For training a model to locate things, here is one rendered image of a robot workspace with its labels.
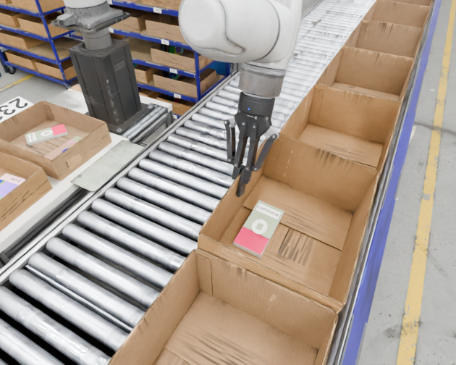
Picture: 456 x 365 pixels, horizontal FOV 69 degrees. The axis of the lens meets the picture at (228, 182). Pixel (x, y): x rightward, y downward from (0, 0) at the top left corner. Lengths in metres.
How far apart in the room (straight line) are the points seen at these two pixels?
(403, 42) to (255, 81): 1.39
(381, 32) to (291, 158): 1.18
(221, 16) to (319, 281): 0.60
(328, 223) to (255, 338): 0.36
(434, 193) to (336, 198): 1.73
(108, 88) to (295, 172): 0.89
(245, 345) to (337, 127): 0.85
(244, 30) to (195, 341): 0.59
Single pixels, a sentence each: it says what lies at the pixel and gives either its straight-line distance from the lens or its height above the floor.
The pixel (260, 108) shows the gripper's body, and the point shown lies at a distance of 0.69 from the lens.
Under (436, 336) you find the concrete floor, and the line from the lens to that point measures 1.98.
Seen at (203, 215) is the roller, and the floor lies 0.75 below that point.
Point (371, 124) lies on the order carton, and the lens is 1.28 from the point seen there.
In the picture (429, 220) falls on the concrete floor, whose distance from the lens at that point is 2.44.
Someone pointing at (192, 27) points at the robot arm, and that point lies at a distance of 0.51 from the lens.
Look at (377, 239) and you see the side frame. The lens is 0.94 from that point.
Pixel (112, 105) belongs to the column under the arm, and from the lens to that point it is 1.54.
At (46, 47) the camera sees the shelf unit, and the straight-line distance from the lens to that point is 3.92.
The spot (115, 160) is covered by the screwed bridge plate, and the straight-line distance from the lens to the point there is 1.40.
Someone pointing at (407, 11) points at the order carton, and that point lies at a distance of 2.36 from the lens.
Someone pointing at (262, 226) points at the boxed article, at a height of 0.94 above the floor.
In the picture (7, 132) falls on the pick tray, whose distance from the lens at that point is 1.68.
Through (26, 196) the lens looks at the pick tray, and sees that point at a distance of 1.31.
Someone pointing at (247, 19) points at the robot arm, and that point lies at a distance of 0.52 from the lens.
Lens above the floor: 1.60
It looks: 43 degrees down
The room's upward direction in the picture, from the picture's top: straight up
